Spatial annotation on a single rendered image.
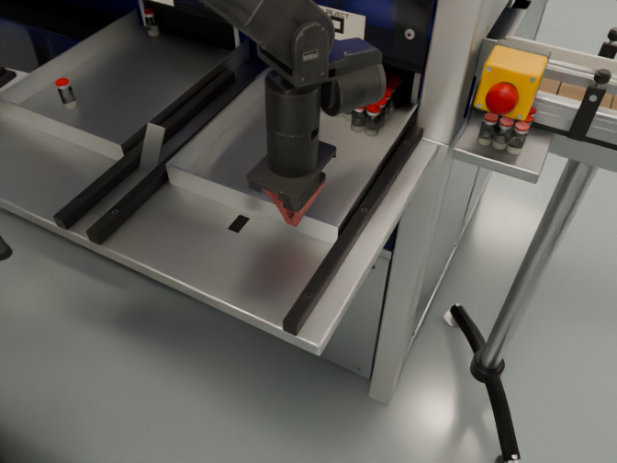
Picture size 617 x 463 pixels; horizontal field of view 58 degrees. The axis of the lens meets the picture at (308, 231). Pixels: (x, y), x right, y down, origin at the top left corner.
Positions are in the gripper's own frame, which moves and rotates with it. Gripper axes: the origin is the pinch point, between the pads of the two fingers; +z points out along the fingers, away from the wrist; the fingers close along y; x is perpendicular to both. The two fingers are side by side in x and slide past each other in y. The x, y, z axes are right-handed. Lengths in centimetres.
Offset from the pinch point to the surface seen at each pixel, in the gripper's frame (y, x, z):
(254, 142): 13.5, 14.3, 2.4
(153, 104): 14.1, 34.4, 2.6
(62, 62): 14, 54, 1
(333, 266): -3.6, -7.8, 1.0
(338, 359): 29, 3, 78
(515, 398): 49, -42, 89
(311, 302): -9.4, -7.9, 1.2
